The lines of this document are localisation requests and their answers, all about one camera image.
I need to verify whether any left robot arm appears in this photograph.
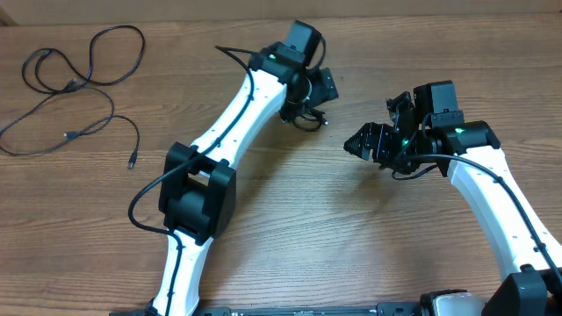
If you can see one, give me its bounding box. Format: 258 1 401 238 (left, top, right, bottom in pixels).
144 21 338 315

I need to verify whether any small black cable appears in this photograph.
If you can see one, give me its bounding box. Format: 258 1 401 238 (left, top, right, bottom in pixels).
278 107 329 133

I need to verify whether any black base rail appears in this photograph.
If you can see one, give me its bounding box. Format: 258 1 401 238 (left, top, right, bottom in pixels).
109 288 488 316

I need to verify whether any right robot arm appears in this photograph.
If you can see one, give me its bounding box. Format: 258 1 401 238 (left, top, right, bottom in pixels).
343 81 561 315

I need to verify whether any thick black usb cable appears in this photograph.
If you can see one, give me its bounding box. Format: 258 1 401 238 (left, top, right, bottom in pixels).
21 25 147 95

